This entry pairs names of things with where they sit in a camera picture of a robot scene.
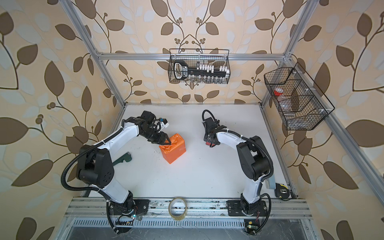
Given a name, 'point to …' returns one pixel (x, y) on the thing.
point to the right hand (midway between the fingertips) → (210, 139)
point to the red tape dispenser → (208, 143)
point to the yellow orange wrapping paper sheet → (175, 147)
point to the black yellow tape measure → (281, 190)
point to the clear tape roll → (175, 217)
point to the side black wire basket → (302, 104)
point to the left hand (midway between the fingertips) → (167, 141)
